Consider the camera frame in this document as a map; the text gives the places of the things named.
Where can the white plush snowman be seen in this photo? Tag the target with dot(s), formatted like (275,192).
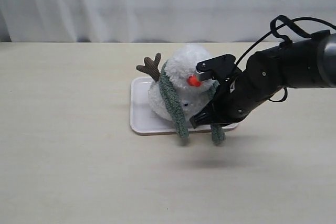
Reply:
(190,53)

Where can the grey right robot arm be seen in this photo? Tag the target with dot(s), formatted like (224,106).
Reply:
(298,65)

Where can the white backdrop curtain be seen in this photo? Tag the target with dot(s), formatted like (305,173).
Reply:
(149,20)

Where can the white rectangular plastic tray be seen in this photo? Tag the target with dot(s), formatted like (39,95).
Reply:
(142,119)

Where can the green knitted scarf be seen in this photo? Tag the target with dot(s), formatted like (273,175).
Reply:
(176,95)

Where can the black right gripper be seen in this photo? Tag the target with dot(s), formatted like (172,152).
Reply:
(238,94)

